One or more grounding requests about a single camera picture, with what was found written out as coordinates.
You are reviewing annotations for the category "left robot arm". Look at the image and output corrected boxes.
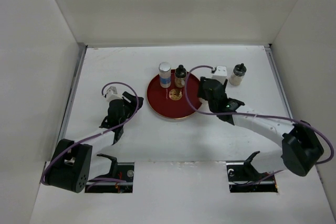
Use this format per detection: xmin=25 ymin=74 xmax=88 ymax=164
xmin=41 ymin=92 xmax=144 ymax=193

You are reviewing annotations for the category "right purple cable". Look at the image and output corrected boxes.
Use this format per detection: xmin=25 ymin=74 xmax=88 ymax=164
xmin=185 ymin=65 xmax=335 ymax=183

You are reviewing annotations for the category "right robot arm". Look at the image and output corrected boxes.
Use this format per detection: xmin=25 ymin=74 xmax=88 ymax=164
xmin=197 ymin=77 xmax=324 ymax=180

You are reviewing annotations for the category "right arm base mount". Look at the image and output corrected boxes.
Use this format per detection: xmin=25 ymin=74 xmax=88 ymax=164
xmin=226 ymin=151 xmax=278 ymax=193

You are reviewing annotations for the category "purple cable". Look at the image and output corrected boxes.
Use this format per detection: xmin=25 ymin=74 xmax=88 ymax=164
xmin=185 ymin=65 xmax=335 ymax=183
xmin=38 ymin=81 xmax=140 ymax=190

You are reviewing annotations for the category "clear bottle black stopper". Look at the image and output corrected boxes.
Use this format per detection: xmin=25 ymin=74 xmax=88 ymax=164
xmin=229 ymin=63 xmax=247 ymax=86

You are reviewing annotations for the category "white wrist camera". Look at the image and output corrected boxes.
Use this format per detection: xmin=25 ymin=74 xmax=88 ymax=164
xmin=103 ymin=86 xmax=122 ymax=102
xmin=211 ymin=66 xmax=227 ymax=84

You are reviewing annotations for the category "brown condiment bottle black cap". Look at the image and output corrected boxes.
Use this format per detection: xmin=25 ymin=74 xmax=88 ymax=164
xmin=174 ymin=65 xmax=187 ymax=88

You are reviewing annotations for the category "blue label spice jar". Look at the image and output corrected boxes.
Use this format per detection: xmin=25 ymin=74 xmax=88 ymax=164
xmin=159 ymin=62 xmax=171 ymax=88

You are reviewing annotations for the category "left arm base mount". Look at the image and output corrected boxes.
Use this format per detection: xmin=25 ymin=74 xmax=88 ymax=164
xmin=85 ymin=154 xmax=135 ymax=194

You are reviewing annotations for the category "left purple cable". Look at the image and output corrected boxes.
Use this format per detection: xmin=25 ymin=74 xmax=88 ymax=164
xmin=38 ymin=81 xmax=140 ymax=190

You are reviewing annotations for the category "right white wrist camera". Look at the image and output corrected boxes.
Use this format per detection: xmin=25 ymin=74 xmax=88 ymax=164
xmin=211 ymin=66 xmax=227 ymax=84

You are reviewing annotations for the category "red round tray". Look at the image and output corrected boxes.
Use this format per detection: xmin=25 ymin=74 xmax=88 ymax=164
xmin=146 ymin=69 xmax=202 ymax=119

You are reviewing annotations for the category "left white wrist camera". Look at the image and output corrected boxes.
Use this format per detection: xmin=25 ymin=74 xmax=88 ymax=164
xmin=103 ymin=86 xmax=122 ymax=102

